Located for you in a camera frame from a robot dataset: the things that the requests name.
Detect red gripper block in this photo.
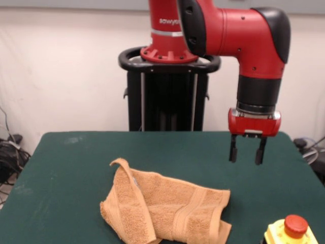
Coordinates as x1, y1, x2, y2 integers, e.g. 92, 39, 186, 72
227, 108, 282, 166

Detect yellow emergency stop button box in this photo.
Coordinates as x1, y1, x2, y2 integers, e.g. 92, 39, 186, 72
263, 214, 318, 244

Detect tan terry towel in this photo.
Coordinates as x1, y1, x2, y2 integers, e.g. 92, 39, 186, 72
100, 158, 232, 244

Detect dark green table cloth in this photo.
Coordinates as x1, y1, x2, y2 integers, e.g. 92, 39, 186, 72
0, 131, 325, 244

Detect tangled black floor cables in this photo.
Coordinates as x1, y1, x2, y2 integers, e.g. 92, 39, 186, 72
0, 106, 33, 204
302, 136, 325, 186

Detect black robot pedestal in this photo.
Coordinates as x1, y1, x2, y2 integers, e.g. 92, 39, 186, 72
118, 46, 221, 132

